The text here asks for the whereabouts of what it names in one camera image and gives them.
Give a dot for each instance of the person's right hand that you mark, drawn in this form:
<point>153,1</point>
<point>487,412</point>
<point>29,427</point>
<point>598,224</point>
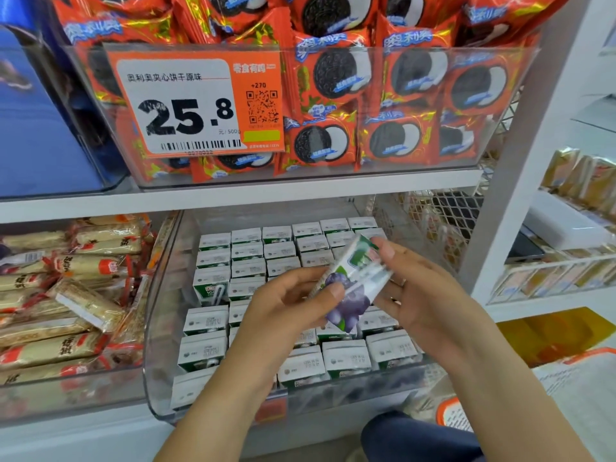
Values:
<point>428,303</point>

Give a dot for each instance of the person's left hand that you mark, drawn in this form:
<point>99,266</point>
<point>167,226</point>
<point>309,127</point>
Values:
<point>274,322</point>

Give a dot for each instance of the rows of white juice cartons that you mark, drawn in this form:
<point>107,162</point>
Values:
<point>221,284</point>

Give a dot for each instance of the blueberry juice carton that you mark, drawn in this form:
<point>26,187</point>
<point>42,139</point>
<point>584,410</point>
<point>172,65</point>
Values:
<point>354,284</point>

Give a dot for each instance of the person's right forearm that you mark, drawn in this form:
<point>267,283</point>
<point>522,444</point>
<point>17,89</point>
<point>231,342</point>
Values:
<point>520,409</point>

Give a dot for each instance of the person's left forearm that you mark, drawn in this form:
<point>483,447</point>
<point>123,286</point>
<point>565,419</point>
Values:
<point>207,428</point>

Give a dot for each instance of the person's blue jeans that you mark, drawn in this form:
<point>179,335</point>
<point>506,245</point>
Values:
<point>414,439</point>

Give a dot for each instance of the small orange price tag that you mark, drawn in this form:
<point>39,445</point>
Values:
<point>271,411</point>

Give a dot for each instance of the clear plastic display bin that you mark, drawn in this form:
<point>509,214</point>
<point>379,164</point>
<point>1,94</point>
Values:
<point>164,380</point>
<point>67,394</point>

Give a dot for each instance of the yellow orange snack packet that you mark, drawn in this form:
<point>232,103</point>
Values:
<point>558,334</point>

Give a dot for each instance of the white flat box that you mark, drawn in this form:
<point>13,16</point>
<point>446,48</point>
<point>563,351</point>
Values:
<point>563,224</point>

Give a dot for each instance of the pile of yellow wafer bars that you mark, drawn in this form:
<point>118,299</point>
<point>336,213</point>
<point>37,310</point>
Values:
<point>67,293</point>

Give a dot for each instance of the stack of red cookie packets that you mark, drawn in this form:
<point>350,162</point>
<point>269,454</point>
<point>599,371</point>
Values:
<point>414,81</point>

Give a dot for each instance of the large white orange price tag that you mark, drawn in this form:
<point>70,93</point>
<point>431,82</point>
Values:
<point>183,106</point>

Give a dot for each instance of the blue cardboard display box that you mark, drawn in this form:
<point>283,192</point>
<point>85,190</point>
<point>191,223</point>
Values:
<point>48,120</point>

